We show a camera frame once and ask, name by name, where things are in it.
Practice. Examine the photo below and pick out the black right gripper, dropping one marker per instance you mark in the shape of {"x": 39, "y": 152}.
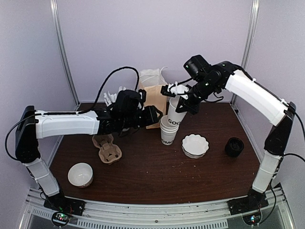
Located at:
{"x": 186, "y": 106}

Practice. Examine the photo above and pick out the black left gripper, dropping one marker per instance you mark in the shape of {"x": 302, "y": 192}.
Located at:
{"x": 152, "y": 118}

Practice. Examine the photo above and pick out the white paper coffee cup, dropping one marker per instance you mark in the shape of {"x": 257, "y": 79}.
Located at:
{"x": 174, "y": 118}

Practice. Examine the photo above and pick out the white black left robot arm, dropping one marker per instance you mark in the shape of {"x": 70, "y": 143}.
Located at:
{"x": 40, "y": 124}

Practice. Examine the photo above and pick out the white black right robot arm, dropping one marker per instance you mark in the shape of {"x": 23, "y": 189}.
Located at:
{"x": 278, "y": 114}

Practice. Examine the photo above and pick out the brown paper takeout bag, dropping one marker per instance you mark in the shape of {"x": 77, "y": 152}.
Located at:
{"x": 151, "y": 80}

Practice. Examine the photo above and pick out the stack of white paper cups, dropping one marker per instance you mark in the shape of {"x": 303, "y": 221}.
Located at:
{"x": 168, "y": 132}

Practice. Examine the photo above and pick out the cardboard cup carrier tray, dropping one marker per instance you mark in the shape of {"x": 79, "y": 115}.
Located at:
{"x": 108, "y": 151}

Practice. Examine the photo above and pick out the white scalloped dish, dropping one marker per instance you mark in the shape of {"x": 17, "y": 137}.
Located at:
{"x": 195, "y": 146}

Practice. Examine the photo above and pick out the stack of black cup lids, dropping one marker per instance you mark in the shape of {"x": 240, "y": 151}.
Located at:
{"x": 234, "y": 147}

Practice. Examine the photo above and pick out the white round bowl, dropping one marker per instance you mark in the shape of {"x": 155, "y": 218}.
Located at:
{"x": 80, "y": 175}

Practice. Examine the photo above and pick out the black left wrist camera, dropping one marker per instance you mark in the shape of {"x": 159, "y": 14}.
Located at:
{"x": 129, "y": 101}

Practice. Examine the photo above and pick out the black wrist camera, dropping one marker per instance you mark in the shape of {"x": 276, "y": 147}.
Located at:
{"x": 197, "y": 67}
{"x": 129, "y": 101}

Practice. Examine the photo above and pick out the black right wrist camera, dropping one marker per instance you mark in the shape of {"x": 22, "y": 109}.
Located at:
{"x": 197, "y": 67}

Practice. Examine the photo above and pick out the aluminium frame post right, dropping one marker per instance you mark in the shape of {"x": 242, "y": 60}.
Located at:
{"x": 251, "y": 32}

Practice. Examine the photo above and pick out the aluminium frame post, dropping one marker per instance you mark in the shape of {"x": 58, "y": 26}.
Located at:
{"x": 63, "y": 54}
{"x": 251, "y": 32}

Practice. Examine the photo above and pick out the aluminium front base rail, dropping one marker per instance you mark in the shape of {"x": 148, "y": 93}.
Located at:
{"x": 202, "y": 215}

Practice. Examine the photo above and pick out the aluminium frame post left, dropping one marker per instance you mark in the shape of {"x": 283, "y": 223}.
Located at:
{"x": 63, "y": 54}

